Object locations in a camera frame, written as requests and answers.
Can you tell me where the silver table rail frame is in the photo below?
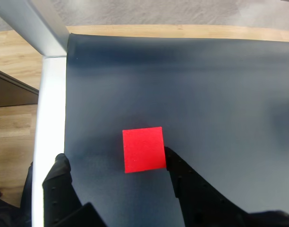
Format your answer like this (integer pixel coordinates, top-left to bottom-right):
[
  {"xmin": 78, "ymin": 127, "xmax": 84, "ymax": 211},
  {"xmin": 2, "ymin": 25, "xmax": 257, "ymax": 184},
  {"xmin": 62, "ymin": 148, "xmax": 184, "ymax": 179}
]
[{"xmin": 0, "ymin": 0, "xmax": 70, "ymax": 227}]

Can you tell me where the black bulky item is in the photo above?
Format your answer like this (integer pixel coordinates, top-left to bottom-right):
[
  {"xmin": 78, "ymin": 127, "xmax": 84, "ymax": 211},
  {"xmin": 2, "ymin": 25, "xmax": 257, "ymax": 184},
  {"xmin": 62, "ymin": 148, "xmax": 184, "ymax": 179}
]
[{"xmin": 0, "ymin": 163, "xmax": 34, "ymax": 227}]

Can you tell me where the dark furniture panel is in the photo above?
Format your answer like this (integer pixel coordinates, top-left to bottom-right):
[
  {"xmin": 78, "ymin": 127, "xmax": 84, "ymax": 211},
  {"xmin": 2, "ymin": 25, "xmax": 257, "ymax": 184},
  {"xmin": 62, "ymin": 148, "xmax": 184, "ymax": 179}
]
[{"xmin": 0, "ymin": 67, "xmax": 39, "ymax": 108}]

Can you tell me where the red cube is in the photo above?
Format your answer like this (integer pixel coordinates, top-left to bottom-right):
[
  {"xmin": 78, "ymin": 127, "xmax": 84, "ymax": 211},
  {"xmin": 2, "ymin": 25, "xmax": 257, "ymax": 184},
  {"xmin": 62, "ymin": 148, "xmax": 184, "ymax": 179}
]
[{"xmin": 122, "ymin": 126, "xmax": 168, "ymax": 174}]

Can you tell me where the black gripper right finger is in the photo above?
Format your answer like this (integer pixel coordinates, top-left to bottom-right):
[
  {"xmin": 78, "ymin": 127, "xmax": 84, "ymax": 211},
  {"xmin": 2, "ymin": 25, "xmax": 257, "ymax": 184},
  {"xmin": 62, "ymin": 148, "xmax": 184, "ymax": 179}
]
[{"xmin": 163, "ymin": 146, "xmax": 289, "ymax": 227}]

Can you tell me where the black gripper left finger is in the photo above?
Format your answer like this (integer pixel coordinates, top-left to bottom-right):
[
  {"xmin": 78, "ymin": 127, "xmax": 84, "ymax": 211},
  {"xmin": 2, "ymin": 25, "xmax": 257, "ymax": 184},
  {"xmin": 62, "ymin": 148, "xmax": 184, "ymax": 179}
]
[{"xmin": 42, "ymin": 153, "xmax": 105, "ymax": 227}]

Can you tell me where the dark blue-grey mat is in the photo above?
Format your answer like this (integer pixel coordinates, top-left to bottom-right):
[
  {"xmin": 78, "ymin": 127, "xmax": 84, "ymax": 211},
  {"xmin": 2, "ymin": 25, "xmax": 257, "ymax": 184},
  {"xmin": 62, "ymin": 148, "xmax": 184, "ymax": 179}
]
[{"xmin": 63, "ymin": 33, "xmax": 289, "ymax": 227}]

